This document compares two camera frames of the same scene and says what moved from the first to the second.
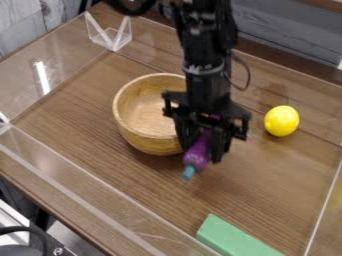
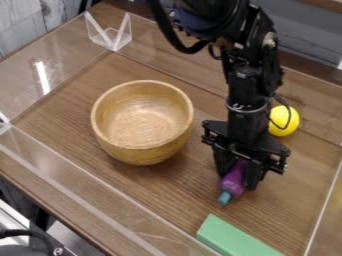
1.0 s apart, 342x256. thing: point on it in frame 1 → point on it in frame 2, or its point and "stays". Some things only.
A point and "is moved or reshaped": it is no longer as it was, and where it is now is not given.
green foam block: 232,240 stays
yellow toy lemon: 282,120 stays
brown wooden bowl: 139,113 is moved or reshaped
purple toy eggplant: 196,154 → 234,181
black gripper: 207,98 → 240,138
